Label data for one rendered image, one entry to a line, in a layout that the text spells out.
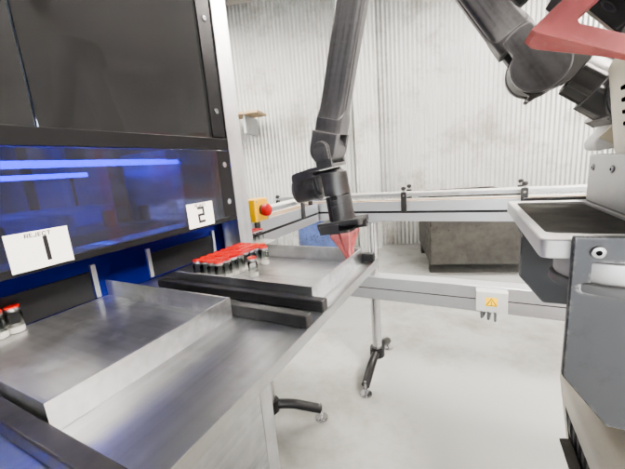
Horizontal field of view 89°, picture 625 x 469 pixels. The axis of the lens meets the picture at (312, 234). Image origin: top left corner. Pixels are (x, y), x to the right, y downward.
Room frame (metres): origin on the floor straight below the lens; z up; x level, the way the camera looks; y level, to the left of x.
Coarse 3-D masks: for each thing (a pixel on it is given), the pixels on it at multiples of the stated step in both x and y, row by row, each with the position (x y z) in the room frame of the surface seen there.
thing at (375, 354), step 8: (384, 344) 1.64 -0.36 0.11; (376, 352) 1.54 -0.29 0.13; (384, 352) 1.56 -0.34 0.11; (368, 360) 1.50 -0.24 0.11; (376, 360) 1.49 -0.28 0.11; (368, 368) 1.44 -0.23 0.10; (368, 376) 1.41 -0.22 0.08; (368, 384) 1.37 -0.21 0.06; (360, 392) 1.39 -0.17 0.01; (368, 392) 1.39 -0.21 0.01
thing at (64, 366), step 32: (128, 288) 0.62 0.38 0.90; (160, 288) 0.57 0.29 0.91; (64, 320) 0.53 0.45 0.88; (96, 320) 0.52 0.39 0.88; (128, 320) 0.51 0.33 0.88; (160, 320) 0.50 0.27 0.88; (192, 320) 0.43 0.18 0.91; (224, 320) 0.48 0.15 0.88; (0, 352) 0.44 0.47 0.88; (32, 352) 0.43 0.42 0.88; (64, 352) 0.42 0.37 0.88; (96, 352) 0.41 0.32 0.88; (128, 352) 0.41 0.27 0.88; (160, 352) 0.38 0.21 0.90; (0, 384) 0.31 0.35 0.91; (32, 384) 0.35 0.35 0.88; (64, 384) 0.34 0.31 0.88; (96, 384) 0.31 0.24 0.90; (128, 384) 0.34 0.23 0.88; (64, 416) 0.28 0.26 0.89
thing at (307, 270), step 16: (272, 256) 0.86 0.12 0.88; (288, 256) 0.84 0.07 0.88; (304, 256) 0.81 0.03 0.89; (320, 256) 0.79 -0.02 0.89; (336, 256) 0.77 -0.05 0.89; (352, 256) 0.69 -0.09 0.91; (176, 272) 0.67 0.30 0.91; (272, 272) 0.72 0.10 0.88; (288, 272) 0.71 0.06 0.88; (304, 272) 0.70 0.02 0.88; (320, 272) 0.69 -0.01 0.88; (336, 272) 0.61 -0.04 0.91; (256, 288) 0.57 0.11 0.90; (272, 288) 0.55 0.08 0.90; (288, 288) 0.54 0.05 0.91; (304, 288) 0.52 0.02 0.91; (320, 288) 0.54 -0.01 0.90
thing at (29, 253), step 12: (48, 228) 0.52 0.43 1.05; (60, 228) 0.53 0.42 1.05; (12, 240) 0.47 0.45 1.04; (24, 240) 0.49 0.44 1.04; (36, 240) 0.50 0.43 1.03; (48, 240) 0.51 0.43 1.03; (60, 240) 0.53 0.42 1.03; (12, 252) 0.47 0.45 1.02; (24, 252) 0.48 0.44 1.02; (36, 252) 0.50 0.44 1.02; (60, 252) 0.52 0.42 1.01; (72, 252) 0.54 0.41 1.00; (12, 264) 0.47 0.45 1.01; (24, 264) 0.48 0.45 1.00; (36, 264) 0.49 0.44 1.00; (48, 264) 0.51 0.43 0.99
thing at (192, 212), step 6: (192, 204) 0.78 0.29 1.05; (198, 204) 0.80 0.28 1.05; (204, 204) 0.82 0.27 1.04; (210, 204) 0.84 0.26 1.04; (192, 210) 0.78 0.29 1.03; (198, 210) 0.80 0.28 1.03; (210, 210) 0.83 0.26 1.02; (192, 216) 0.78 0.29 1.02; (204, 216) 0.81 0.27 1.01; (210, 216) 0.83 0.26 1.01; (192, 222) 0.77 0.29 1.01; (198, 222) 0.79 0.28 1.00; (204, 222) 0.81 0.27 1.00; (210, 222) 0.83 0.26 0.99; (192, 228) 0.77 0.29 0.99
